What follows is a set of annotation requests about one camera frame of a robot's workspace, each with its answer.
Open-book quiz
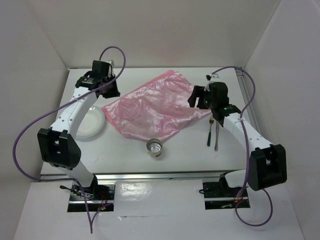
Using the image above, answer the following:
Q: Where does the pink rose satin cloth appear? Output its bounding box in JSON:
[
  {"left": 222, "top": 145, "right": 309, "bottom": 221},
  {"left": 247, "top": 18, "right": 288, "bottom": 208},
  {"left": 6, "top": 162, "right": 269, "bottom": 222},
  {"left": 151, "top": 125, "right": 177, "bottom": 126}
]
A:
[{"left": 102, "top": 70, "right": 211, "bottom": 142}]

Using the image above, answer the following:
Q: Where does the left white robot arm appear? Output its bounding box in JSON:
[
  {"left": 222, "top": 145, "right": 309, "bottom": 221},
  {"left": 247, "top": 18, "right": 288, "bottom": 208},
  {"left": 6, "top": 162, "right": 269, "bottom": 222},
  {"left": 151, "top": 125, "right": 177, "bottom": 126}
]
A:
[{"left": 37, "top": 60, "right": 120, "bottom": 200}]

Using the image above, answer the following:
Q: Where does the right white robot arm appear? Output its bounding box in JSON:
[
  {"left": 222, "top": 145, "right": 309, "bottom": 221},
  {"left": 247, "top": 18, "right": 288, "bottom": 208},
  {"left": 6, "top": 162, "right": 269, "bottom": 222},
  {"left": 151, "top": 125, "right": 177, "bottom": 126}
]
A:
[{"left": 187, "top": 82, "right": 288, "bottom": 191}]

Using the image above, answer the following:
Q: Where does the white round plate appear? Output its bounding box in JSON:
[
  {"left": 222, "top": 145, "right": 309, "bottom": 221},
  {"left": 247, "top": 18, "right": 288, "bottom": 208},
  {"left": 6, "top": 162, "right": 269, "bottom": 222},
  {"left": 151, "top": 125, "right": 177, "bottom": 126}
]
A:
[{"left": 76, "top": 105, "right": 105, "bottom": 140}]

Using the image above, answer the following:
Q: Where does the silver table knife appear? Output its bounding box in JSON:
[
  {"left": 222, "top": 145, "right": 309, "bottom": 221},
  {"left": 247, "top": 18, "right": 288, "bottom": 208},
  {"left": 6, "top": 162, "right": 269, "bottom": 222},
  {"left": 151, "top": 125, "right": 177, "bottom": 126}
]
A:
[{"left": 214, "top": 122, "right": 220, "bottom": 152}]

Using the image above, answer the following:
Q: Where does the small metal cup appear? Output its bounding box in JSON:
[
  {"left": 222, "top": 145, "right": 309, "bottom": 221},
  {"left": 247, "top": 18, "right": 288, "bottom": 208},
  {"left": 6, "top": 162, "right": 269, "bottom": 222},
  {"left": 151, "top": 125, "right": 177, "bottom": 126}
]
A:
[{"left": 146, "top": 138, "right": 163, "bottom": 158}]

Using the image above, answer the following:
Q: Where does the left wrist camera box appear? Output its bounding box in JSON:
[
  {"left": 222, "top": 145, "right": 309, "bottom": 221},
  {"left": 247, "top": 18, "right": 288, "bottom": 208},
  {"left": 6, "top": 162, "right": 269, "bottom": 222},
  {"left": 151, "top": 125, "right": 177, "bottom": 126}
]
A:
[{"left": 105, "top": 60, "right": 115, "bottom": 75}]

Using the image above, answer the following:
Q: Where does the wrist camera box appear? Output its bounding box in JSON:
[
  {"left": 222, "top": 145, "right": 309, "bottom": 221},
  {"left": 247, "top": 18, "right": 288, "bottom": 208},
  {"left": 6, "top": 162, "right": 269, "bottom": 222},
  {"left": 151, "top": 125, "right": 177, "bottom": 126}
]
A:
[
  {"left": 105, "top": 60, "right": 115, "bottom": 75},
  {"left": 205, "top": 73, "right": 220, "bottom": 82}
]

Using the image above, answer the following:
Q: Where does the gold fork dark handle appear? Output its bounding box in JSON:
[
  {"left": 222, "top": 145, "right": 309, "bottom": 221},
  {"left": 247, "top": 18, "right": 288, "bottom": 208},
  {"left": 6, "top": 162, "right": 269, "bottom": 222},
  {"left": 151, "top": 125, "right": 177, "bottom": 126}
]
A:
[{"left": 206, "top": 115, "right": 215, "bottom": 147}]

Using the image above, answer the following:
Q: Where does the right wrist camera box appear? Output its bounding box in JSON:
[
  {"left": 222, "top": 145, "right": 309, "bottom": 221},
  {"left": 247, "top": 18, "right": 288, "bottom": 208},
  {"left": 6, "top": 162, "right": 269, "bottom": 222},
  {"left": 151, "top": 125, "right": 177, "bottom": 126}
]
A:
[{"left": 205, "top": 73, "right": 220, "bottom": 82}]

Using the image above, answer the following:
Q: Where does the aluminium front rail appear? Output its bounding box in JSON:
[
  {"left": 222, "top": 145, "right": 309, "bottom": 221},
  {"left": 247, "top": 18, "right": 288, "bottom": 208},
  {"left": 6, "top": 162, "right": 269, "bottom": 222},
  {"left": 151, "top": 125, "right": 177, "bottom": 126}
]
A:
[{"left": 38, "top": 169, "right": 276, "bottom": 183}]

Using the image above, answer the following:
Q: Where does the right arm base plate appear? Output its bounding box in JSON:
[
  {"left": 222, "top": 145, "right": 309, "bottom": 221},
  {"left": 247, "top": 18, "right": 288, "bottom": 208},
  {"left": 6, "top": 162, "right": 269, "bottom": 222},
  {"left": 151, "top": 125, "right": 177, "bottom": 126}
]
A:
[{"left": 198, "top": 173, "right": 251, "bottom": 210}]

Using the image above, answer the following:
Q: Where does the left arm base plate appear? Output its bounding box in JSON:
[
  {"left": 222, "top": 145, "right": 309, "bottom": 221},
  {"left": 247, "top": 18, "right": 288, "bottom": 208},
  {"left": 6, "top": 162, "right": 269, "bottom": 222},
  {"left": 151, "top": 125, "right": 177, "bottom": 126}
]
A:
[{"left": 59, "top": 181, "right": 116, "bottom": 213}]

